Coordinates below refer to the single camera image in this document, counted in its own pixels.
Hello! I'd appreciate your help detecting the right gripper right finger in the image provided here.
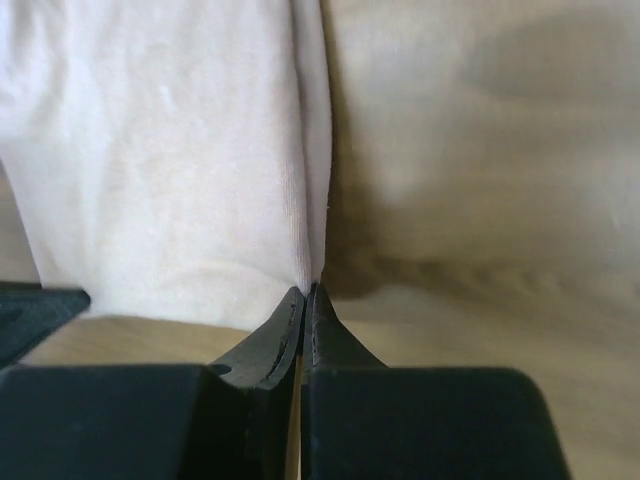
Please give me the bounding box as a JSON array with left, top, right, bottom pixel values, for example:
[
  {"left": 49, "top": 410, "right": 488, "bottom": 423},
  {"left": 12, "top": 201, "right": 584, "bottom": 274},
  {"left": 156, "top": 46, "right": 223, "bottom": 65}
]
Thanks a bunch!
[{"left": 300, "top": 283, "right": 386, "bottom": 480}]

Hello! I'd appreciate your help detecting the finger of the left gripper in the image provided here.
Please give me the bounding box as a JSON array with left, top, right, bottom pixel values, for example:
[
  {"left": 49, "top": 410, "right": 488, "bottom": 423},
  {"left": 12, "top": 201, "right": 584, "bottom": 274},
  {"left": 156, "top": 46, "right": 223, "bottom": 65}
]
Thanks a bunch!
[{"left": 1, "top": 282, "right": 91, "bottom": 368}]

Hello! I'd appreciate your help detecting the beige t-shirt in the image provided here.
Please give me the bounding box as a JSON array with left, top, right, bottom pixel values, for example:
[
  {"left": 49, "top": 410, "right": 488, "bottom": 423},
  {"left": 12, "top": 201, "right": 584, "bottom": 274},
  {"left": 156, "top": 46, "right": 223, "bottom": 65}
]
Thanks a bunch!
[{"left": 1, "top": 1, "right": 331, "bottom": 331}]

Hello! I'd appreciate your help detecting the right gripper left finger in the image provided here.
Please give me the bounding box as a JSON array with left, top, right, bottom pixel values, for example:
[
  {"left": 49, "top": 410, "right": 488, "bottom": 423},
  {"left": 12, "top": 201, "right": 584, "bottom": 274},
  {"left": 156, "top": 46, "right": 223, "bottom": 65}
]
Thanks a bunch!
[{"left": 189, "top": 288, "right": 305, "bottom": 479}]

